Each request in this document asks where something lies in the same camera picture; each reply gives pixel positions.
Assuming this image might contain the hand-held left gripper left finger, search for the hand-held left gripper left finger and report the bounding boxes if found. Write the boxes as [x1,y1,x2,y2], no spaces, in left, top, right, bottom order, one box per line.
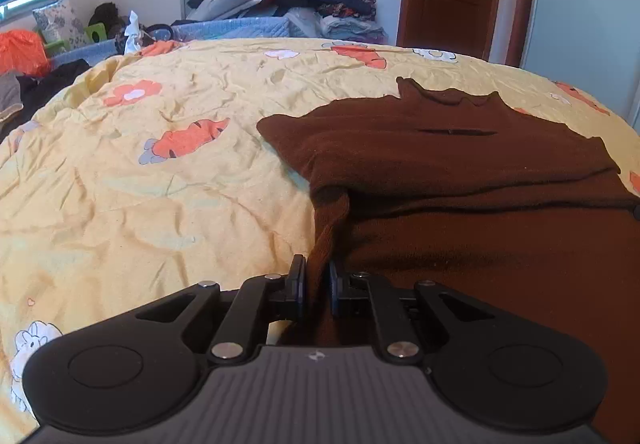
[131,254,307,366]

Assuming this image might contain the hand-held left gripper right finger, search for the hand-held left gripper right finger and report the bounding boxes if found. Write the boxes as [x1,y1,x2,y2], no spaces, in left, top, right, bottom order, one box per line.
[327,260,501,366]

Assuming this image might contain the brown knit sweater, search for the brown knit sweater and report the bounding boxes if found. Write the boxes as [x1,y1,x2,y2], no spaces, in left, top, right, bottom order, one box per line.
[256,77,640,444]

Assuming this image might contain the yellow printed blanket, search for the yellow printed blanket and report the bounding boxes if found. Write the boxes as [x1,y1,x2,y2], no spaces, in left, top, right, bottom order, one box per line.
[0,38,640,444]

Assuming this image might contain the blue quilted mat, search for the blue quilted mat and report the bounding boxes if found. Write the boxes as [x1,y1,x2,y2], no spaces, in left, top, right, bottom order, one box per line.
[47,14,292,68]

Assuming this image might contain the white crumpled plastic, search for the white crumpled plastic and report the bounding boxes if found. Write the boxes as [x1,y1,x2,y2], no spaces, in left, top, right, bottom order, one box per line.
[122,10,147,56]

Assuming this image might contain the black cloth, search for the black cloth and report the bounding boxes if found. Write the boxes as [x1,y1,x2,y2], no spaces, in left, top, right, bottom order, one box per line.
[16,58,94,126]

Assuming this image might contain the green plastic stool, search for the green plastic stool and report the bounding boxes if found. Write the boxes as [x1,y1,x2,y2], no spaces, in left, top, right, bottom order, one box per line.
[44,23,109,56]

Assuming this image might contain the dark plush bundle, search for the dark plush bundle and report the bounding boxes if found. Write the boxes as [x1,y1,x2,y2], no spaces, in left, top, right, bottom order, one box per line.
[88,2,124,38]

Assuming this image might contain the grey cloth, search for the grey cloth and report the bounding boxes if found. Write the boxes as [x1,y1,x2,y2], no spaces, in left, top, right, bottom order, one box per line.
[0,71,24,123]

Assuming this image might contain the floral pillow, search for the floral pillow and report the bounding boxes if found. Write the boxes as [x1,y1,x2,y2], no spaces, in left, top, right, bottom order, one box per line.
[32,0,89,51]

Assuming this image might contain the orange plastic bag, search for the orange plastic bag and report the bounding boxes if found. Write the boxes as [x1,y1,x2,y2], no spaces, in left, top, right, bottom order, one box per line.
[0,29,52,78]

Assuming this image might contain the flower print wardrobe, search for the flower print wardrobe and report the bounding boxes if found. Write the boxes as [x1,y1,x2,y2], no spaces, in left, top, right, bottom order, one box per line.
[520,0,640,130]

